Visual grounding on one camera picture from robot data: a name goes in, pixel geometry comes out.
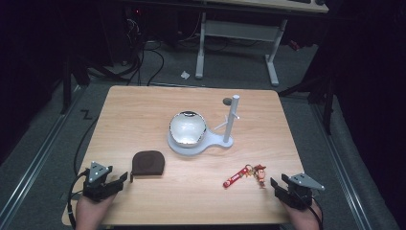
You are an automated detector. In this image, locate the small red object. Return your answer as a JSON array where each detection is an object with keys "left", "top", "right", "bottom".
[{"left": 287, "top": 39, "right": 302, "bottom": 53}]

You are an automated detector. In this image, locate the black metal stand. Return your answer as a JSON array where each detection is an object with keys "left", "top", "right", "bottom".
[
  {"left": 277, "top": 75, "right": 337, "bottom": 136},
  {"left": 59, "top": 52, "right": 92, "bottom": 116}
]

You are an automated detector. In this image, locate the left hand-held gripper cable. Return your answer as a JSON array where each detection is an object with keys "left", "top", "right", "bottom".
[{"left": 66, "top": 168, "right": 91, "bottom": 230}]

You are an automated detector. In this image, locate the hand-held gripper cable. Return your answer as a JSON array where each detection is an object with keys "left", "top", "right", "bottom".
[
  {"left": 306, "top": 195, "right": 325, "bottom": 230},
  {"left": 66, "top": 168, "right": 91, "bottom": 230}
]

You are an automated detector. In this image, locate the white desk frame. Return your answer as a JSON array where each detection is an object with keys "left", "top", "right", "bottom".
[{"left": 194, "top": 11, "right": 289, "bottom": 87}]

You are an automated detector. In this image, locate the person's right hand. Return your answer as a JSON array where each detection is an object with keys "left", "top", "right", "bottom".
[{"left": 280, "top": 200, "right": 324, "bottom": 230}]

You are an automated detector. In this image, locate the white stand with pegs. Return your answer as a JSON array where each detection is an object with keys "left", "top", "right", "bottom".
[{"left": 167, "top": 94, "right": 241, "bottom": 157}]

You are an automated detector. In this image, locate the right hand-held gripper cable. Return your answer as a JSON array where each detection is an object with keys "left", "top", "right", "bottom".
[{"left": 306, "top": 195, "right": 325, "bottom": 230}]

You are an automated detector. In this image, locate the person's left hand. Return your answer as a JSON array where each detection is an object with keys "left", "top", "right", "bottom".
[{"left": 75, "top": 191, "right": 117, "bottom": 230}]

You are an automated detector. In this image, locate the brown zip pouch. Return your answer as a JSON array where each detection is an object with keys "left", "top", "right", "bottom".
[{"left": 129, "top": 149, "right": 167, "bottom": 184}]

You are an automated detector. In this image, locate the dark computer tower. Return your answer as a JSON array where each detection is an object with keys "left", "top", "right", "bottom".
[{"left": 100, "top": 4, "right": 147, "bottom": 66}]

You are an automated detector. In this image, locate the bundle of black cables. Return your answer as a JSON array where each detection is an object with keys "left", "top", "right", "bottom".
[{"left": 89, "top": 18, "right": 166, "bottom": 87}]

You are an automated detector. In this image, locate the thin black floor cable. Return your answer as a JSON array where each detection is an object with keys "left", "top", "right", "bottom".
[{"left": 73, "top": 116, "right": 100, "bottom": 176}]

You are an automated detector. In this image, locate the metal floor rail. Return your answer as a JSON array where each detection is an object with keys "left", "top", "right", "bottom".
[
  {"left": 0, "top": 85, "right": 86, "bottom": 226},
  {"left": 309, "top": 103, "right": 375, "bottom": 230}
]

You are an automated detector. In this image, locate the shiny silver bowl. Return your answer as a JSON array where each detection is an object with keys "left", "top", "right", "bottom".
[{"left": 168, "top": 109, "right": 208, "bottom": 149}]

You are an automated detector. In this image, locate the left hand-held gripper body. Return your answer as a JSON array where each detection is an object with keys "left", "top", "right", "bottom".
[{"left": 82, "top": 161, "right": 124, "bottom": 203}]

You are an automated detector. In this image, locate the light wooden desk top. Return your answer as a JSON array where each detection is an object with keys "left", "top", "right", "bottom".
[{"left": 202, "top": 0, "right": 330, "bottom": 14}]

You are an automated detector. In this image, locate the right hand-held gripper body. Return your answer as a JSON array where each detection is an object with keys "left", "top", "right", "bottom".
[{"left": 276, "top": 172, "right": 327, "bottom": 211}]

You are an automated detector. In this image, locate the cowboy figure keychain red strap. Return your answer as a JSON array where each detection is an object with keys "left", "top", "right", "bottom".
[{"left": 222, "top": 163, "right": 268, "bottom": 190}]

